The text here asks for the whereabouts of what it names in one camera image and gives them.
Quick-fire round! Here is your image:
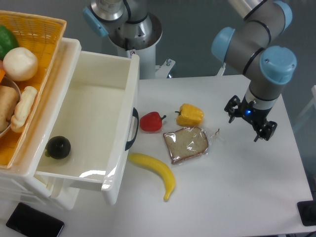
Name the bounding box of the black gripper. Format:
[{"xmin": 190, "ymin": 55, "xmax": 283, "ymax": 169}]
[{"xmin": 224, "ymin": 95, "xmax": 277, "ymax": 142}]

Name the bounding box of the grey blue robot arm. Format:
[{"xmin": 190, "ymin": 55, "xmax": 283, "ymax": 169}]
[{"xmin": 211, "ymin": 0, "xmax": 297, "ymax": 141}]

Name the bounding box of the white open top drawer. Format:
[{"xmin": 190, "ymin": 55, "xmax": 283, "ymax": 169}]
[{"xmin": 37, "ymin": 51, "xmax": 140, "ymax": 205}]

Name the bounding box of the white drawer cabinet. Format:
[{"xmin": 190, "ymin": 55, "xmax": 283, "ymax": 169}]
[{"xmin": 0, "ymin": 38, "xmax": 81, "ymax": 205}]

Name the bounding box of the yellow toy bell pepper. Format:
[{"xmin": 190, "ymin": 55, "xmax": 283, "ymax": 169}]
[{"xmin": 175, "ymin": 104, "xmax": 204, "ymax": 126}]

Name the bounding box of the wrapped bread slice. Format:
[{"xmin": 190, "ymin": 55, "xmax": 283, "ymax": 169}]
[{"xmin": 163, "ymin": 126, "xmax": 220, "ymax": 164}]

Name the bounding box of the red toy bell pepper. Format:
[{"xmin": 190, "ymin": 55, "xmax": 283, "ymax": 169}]
[{"xmin": 140, "ymin": 112, "xmax": 166, "ymax": 132}]

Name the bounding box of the black object at edge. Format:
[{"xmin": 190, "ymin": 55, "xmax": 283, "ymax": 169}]
[{"xmin": 297, "ymin": 200, "xmax": 316, "ymax": 226}]

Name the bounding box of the yellow toy banana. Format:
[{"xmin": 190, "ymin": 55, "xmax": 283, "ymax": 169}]
[{"xmin": 128, "ymin": 153, "xmax": 176, "ymax": 201}]

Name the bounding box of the black round toy fruit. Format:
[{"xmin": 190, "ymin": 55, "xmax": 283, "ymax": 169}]
[{"xmin": 45, "ymin": 136, "xmax": 71, "ymax": 159}]

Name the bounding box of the orange wicker basket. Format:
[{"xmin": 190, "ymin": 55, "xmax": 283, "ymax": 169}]
[{"xmin": 0, "ymin": 10, "xmax": 67, "ymax": 169}]

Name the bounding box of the cream toy peanut pastry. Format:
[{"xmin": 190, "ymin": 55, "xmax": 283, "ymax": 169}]
[{"xmin": 10, "ymin": 86, "xmax": 38, "ymax": 133}]

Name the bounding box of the white round toy bun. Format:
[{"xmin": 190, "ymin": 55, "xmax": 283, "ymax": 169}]
[{"xmin": 3, "ymin": 47, "xmax": 39, "ymax": 81}]

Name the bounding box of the beige toy potato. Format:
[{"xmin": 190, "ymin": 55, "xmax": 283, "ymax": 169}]
[{"xmin": 0, "ymin": 85, "xmax": 19, "ymax": 132}]

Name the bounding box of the black smartphone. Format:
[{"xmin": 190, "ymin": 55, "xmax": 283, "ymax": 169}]
[{"xmin": 6, "ymin": 202, "xmax": 65, "ymax": 237}]

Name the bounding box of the green toy vegetable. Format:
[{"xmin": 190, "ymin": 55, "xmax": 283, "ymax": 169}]
[{"xmin": 0, "ymin": 25, "xmax": 19, "ymax": 60}]

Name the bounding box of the black drawer handle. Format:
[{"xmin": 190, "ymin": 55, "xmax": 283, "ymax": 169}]
[{"xmin": 125, "ymin": 107, "xmax": 140, "ymax": 151}]

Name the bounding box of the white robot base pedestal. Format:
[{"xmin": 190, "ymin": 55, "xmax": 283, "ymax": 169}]
[{"xmin": 82, "ymin": 0, "xmax": 176, "ymax": 80}]

